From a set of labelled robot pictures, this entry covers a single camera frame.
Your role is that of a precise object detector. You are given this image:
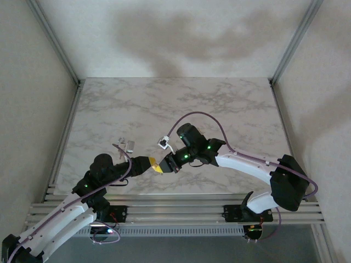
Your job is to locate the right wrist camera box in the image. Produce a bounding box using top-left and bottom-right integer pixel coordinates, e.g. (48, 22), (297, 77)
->
(157, 135), (176, 154)

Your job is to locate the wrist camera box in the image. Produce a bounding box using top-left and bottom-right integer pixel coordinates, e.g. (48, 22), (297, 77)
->
(113, 136), (135, 153)
(157, 135), (176, 154)

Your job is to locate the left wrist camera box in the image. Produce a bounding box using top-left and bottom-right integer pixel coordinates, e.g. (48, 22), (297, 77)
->
(113, 136), (135, 153)

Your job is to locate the aluminium rail beam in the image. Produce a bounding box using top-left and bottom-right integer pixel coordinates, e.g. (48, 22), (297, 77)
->
(26, 193), (327, 227)

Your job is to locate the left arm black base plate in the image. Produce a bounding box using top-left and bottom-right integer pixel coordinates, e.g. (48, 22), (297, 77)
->
(106, 205), (129, 223)

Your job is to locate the left aluminium side rail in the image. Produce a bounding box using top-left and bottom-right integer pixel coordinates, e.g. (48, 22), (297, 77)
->
(43, 81), (84, 203)

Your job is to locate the aluminium side rail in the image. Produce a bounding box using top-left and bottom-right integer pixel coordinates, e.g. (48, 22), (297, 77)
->
(270, 79), (308, 202)
(43, 81), (84, 203)

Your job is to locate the round cable port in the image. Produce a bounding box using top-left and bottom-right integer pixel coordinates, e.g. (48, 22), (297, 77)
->
(89, 225), (119, 244)
(243, 224), (266, 243)

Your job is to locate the grey slotted cable duct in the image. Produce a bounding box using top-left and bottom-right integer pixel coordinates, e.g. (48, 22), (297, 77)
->
(68, 226), (245, 237)

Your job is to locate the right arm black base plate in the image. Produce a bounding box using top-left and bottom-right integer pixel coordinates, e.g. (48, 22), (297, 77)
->
(224, 204), (274, 222)

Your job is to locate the right aluminium side rail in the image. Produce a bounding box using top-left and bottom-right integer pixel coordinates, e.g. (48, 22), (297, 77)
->
(270, 79), (308, 202)

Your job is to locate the left aluminium frame post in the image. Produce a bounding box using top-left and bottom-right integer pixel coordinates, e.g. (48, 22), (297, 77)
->
(26, 0), (82, 85)

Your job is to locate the aluminium frame post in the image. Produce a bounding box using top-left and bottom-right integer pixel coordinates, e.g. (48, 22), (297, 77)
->
(26, 0), (82, 85)
(269, 0), (325, 85)

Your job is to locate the right aluminium frame post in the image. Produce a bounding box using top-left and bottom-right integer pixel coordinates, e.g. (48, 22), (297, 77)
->
(269, 0), (325, 85)

